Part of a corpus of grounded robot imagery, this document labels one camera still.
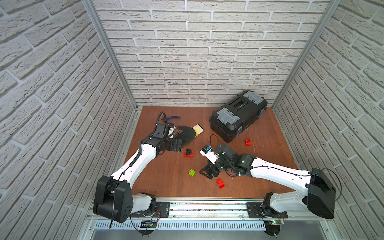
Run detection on small red lego brick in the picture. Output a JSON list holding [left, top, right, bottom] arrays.
[[184, 152, 194, 158]]

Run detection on black work glove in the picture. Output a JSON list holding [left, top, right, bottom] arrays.
[[174, 124, 204, 146]]

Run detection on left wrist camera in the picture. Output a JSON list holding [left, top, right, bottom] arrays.
[[153, 123, 176, 139]]

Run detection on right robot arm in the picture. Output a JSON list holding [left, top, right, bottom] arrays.
[[200, 144, 337, 219]]

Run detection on red lego brick front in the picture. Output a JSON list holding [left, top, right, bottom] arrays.
[[216, 179, 225, 189]]

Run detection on green lego brick left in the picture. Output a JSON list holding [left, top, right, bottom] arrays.
[[189, 169, 196, 177]]

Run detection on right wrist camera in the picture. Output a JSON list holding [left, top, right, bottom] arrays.
[[200, 145, 218, 164]]

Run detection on black plastic toolbox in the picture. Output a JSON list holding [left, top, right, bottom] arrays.
[[209, 90, 268, 143]]

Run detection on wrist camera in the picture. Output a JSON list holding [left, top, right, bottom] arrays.
[[153, 123, 176, 139], [200, 145, 218, 164]]

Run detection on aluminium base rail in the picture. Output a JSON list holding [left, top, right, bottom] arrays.
[[81, 198, 335, 237]]

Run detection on blue handled pliers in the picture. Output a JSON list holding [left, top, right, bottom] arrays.
[[162, 116, 181, 121]]

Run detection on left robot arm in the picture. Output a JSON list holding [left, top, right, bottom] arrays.
[[93, 112, 183, 223]]

